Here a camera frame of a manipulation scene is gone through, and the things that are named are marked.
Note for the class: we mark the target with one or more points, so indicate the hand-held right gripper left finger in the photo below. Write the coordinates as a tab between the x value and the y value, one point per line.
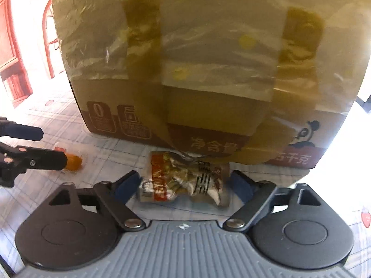
127	186

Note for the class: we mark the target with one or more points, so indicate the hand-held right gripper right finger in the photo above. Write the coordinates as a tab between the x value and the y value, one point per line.
242	185

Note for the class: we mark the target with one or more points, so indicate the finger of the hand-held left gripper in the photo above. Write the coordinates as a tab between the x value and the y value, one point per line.
43	159
23	131

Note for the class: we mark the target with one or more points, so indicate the small orange snack packet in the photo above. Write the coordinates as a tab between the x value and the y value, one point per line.
74	162

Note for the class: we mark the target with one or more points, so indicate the brown silver snack packet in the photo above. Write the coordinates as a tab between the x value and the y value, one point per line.
179	179

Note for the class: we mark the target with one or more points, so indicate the taped cardboard box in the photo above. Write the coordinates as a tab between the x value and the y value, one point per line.
203	92

